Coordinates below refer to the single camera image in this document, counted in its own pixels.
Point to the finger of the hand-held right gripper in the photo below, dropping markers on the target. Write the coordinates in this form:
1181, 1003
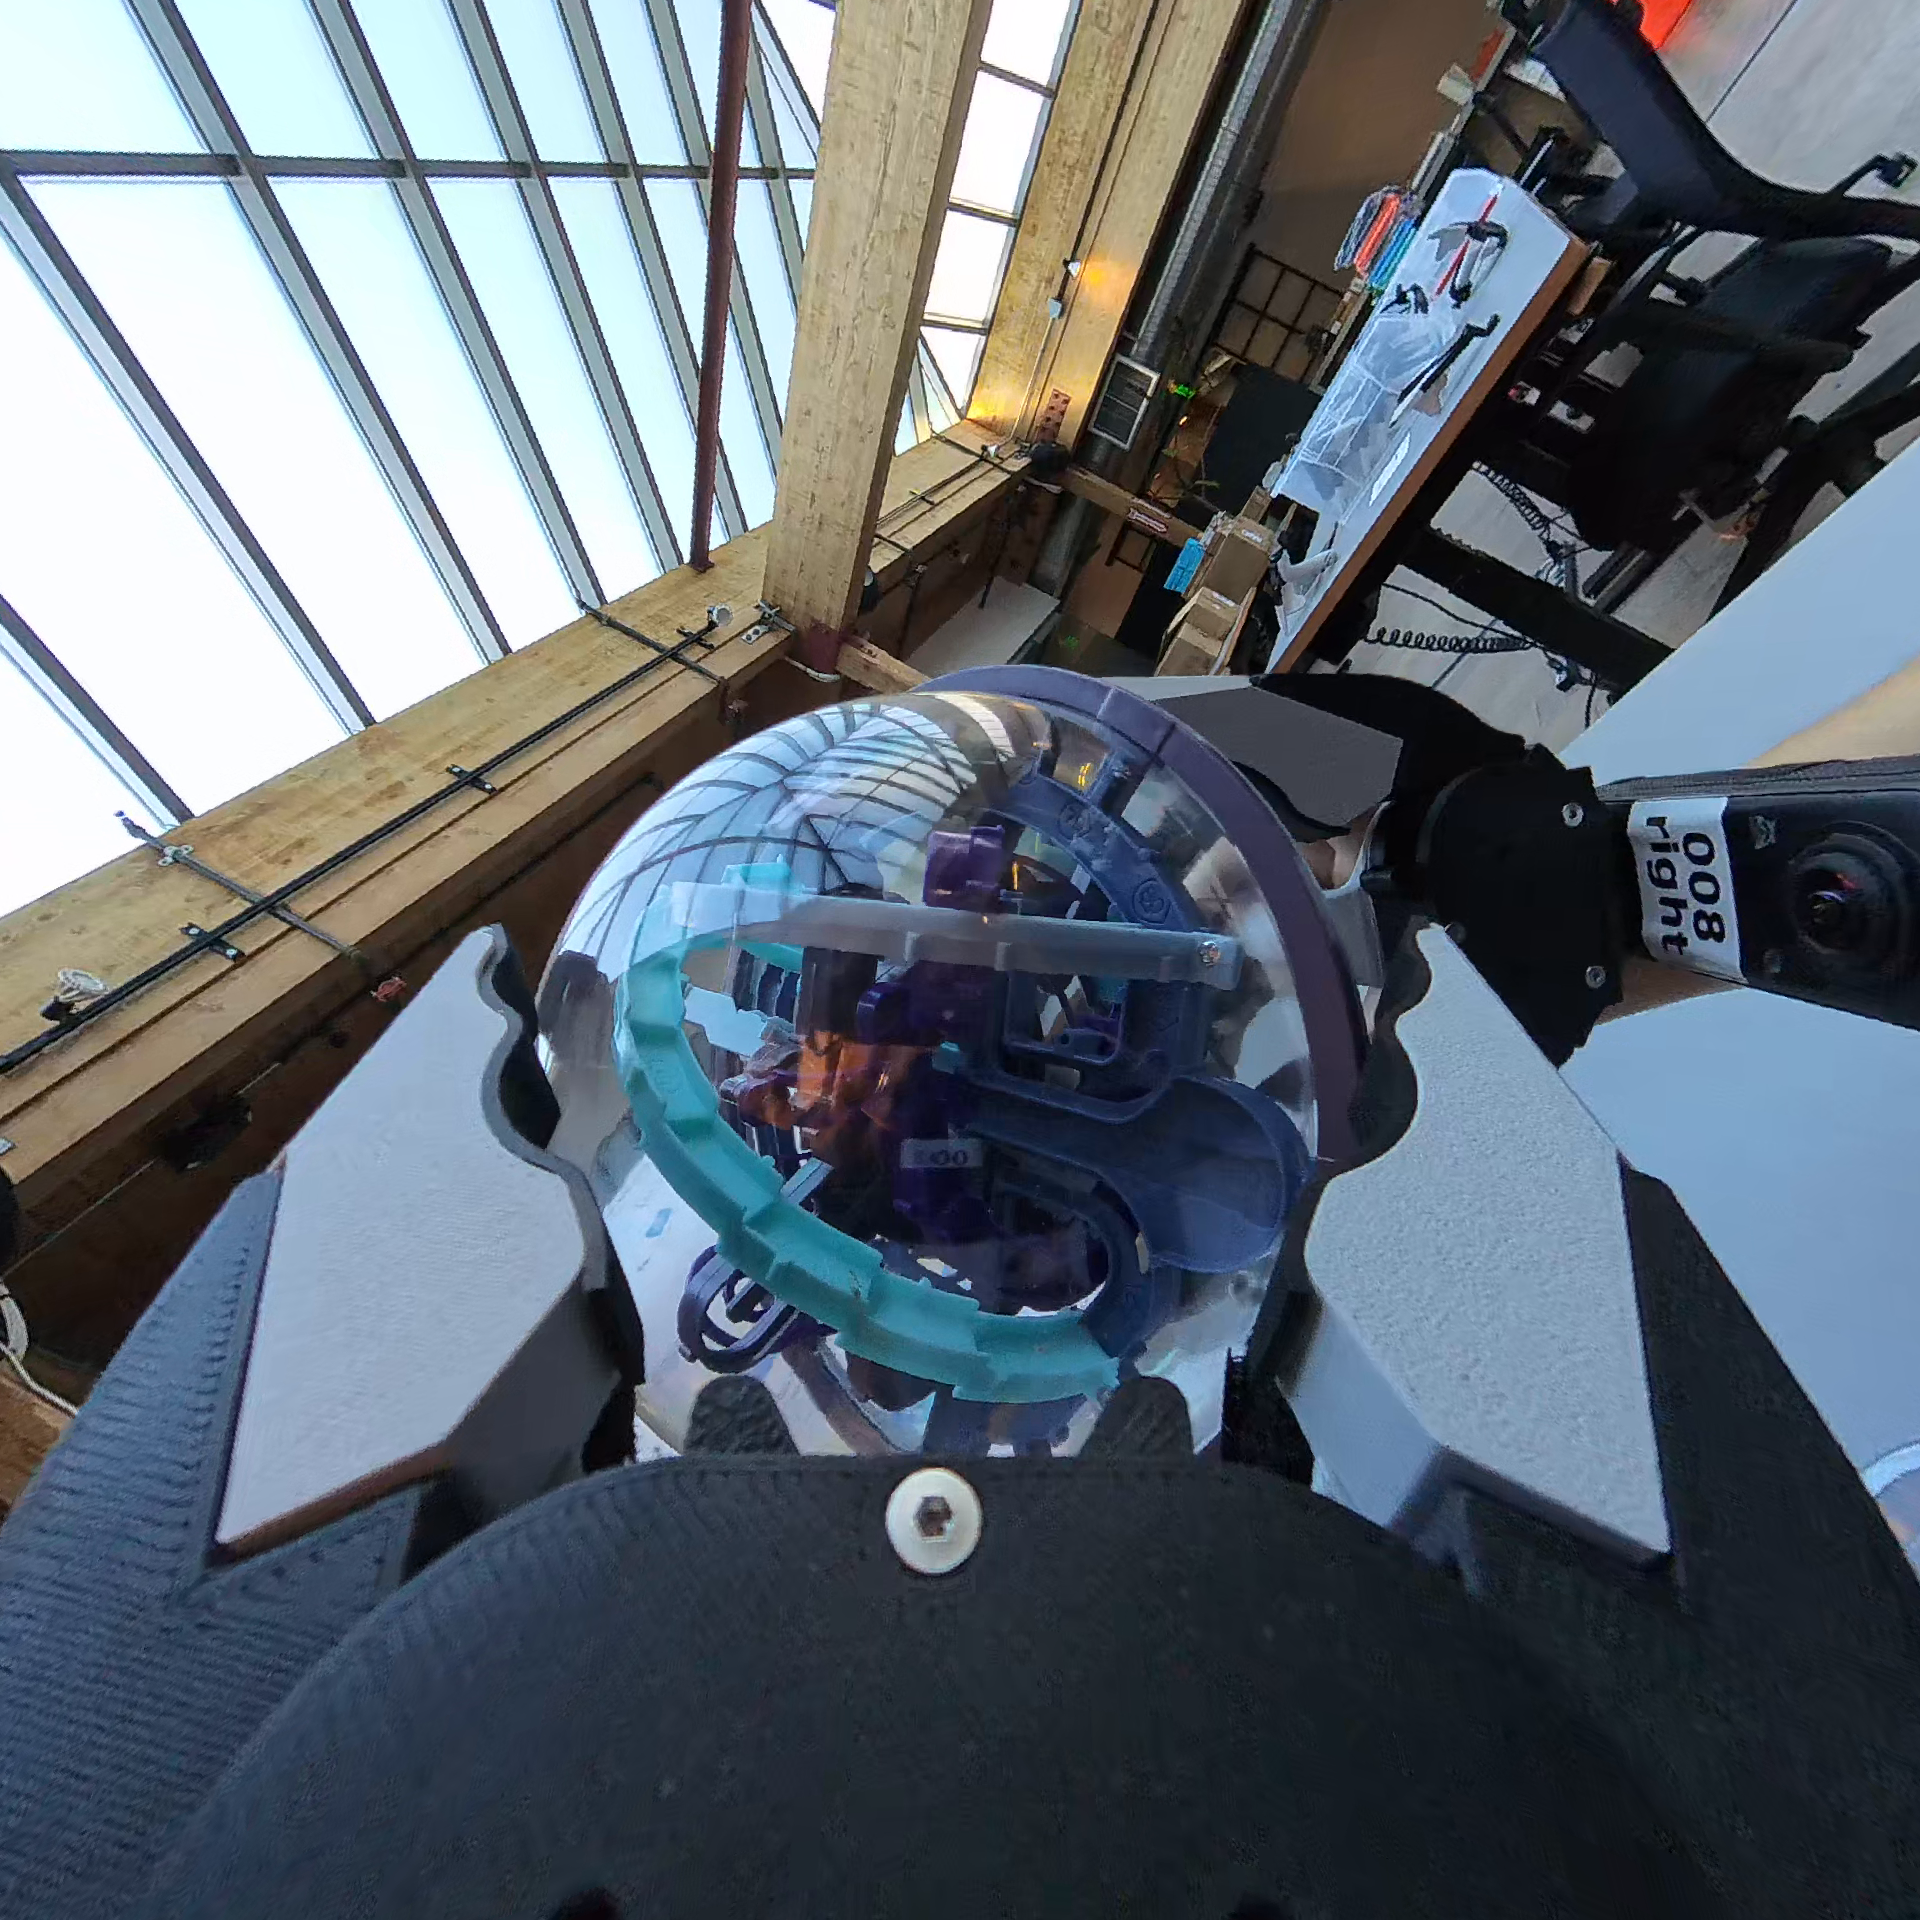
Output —
1351, 938
1291, 742

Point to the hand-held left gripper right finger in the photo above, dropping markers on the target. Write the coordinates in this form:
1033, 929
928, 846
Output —
1485, 1275

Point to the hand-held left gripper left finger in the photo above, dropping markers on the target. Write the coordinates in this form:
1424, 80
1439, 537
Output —
404, 1245

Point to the clear maze ball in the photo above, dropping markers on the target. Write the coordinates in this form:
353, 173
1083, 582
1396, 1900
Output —
931, 1050

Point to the cardboard box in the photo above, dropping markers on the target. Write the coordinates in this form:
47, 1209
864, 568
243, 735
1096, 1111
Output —
1209, 601

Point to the clear plastic bag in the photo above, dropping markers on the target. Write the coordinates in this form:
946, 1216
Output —
1358, 404

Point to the metal air vent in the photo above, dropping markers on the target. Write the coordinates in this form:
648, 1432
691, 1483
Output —
1124, 401

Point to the white top table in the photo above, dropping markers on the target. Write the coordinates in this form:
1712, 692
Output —
1424, 374

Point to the black office chair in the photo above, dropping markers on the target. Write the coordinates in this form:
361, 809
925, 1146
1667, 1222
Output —
1725, 330

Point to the red pipe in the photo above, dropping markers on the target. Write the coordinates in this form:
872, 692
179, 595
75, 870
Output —
717, 271

